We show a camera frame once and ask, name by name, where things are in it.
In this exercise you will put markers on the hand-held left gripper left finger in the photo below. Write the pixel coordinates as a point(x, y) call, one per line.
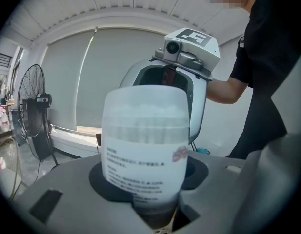
point(79, 203)

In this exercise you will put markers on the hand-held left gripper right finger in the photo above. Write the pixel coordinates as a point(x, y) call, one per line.
point(208, 203)

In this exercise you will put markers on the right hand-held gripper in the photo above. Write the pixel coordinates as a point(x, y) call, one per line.
point(196, 50)

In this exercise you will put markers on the white plastic container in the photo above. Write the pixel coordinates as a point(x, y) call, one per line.
point(145, 130)

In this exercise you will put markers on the person's right forearm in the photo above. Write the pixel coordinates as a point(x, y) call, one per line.
point(226, 91)

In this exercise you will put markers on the teal and black case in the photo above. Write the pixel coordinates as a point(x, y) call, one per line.
point(202, 151)

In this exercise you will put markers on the grey roller blind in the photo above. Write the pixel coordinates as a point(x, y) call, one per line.
point(111, 62)
point(62, 82)

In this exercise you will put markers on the dark brown small planter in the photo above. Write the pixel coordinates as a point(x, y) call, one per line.
point(99, 140)

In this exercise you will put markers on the person's black-clothed body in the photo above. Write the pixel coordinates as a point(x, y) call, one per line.
point(269, 57)

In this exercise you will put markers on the white bottle red label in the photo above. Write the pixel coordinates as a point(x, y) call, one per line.
point(5, 122)

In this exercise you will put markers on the black round lamp base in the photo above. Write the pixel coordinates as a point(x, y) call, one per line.
point(30, 86)

